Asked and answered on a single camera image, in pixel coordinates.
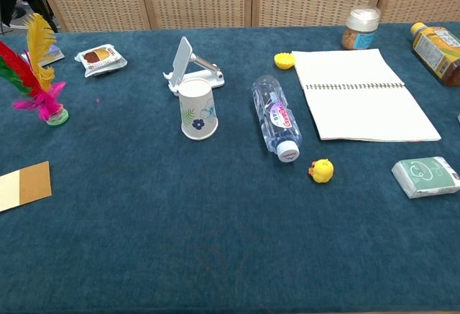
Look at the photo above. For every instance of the colourful feather shuttlecock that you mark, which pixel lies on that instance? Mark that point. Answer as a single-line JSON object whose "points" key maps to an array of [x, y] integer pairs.
{"points": [[46, 103]]}

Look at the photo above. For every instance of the white folding phone stand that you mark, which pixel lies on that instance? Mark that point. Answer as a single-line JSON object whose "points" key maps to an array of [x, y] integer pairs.
{"points": [[181, 59]]}

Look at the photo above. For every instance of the clear plastic water bottle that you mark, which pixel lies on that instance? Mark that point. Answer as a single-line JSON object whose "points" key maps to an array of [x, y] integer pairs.
{"points": [[276, 116]]}

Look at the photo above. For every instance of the small yellow duck toy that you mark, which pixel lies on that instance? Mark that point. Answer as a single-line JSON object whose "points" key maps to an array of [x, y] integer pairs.
{"points": [[321, 171]]}

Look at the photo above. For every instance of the dark blue table mat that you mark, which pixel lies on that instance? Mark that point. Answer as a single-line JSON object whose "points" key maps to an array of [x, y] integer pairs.
{"points": [[179, 227]]}

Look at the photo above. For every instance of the open white spiral notebook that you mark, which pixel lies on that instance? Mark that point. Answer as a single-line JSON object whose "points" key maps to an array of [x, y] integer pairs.
{"points": [[359, 109]]}

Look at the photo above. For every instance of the white snack packet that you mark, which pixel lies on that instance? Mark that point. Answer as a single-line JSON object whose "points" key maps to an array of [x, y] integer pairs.
{"points": [[100, 59]]}

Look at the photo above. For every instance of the white-lidded clear jar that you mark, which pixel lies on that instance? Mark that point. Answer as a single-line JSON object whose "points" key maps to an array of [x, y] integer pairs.
{"points": [[361, 28]]}

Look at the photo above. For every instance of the small blue card box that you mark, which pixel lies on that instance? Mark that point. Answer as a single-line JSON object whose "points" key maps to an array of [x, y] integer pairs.
{"points": [[56, 55]]}

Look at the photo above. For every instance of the green tissue pack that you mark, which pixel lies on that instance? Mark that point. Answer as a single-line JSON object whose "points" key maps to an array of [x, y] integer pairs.
{"points": [[426, 177]]}

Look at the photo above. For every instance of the tan cream bookmark with tassel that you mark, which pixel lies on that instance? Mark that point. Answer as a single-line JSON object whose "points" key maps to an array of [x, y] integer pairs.
{"points": [[25, 184]]}

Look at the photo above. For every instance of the brown tea bottle yellow cap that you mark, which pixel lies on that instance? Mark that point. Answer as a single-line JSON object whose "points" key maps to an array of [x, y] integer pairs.
{"points": [[436, 55]]}

